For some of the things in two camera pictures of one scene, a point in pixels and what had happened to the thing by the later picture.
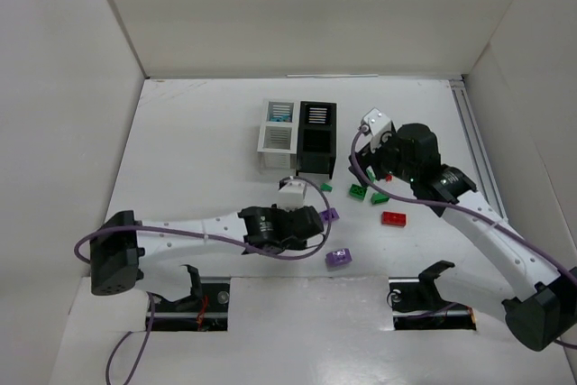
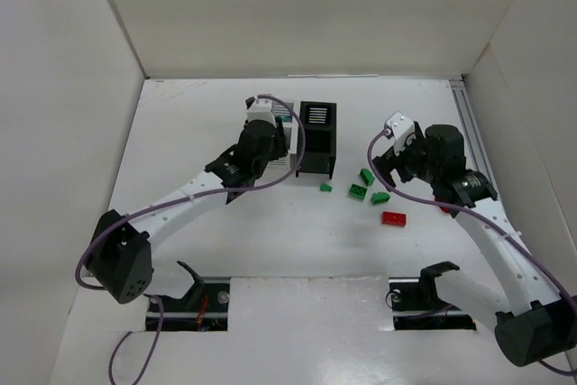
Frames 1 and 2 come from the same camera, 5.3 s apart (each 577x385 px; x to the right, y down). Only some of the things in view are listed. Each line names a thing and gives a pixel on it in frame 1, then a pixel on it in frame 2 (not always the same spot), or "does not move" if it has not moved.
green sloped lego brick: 378,197 does not move
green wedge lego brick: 370,175 does not move
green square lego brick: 358,191 does not move
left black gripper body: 311,220 -> 279,142
